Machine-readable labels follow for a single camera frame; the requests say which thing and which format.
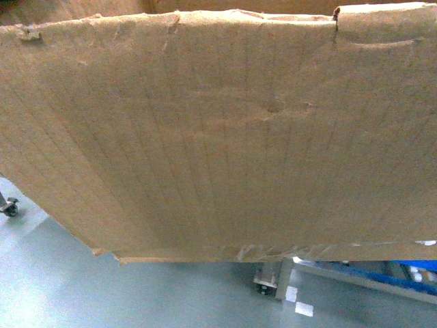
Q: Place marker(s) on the brown cardboard box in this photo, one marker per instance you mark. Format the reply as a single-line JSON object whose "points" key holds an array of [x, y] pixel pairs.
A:
{"points": [[244, 131]]}

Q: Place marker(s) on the stainless steel shelf frame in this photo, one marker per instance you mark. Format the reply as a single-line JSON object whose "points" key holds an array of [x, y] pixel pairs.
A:
{"points": [[411, 279]]}

